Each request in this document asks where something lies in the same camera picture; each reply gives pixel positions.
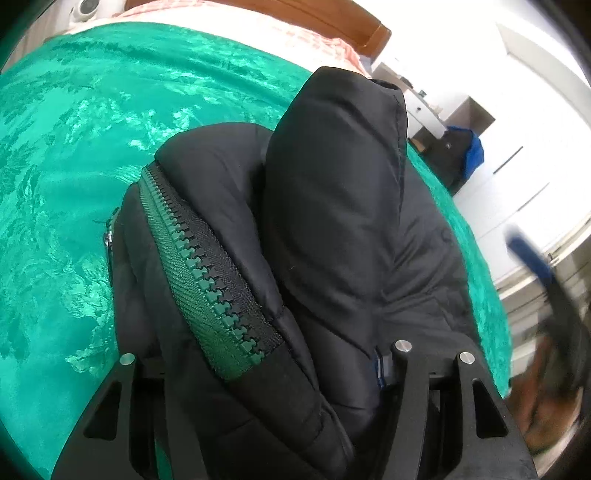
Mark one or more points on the black puffer jacket with zipper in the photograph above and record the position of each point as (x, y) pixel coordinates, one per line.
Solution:
(332, 207)

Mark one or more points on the pink checkered pillow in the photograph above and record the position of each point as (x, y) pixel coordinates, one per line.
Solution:
(323, 46)

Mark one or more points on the green floral bedspread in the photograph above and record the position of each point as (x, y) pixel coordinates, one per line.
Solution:
(69, 184)

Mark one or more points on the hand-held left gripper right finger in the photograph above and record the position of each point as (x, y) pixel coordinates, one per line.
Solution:
(400, 383)

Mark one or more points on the white wardrobe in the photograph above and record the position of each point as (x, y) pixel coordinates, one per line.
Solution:
(521, 175)

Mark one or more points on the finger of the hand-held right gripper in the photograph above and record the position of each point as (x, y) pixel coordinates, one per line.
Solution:
(531, 256)

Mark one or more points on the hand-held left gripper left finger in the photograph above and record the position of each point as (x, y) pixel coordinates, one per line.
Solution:
(123, 383)

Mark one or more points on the wooden headboard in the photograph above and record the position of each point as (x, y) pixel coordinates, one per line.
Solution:
(369, 34)

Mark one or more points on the blue hooded garment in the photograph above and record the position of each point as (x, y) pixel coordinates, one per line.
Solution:
(473, 154)

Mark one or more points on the white nightstand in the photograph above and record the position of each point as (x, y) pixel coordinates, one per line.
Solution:
(427, 117)

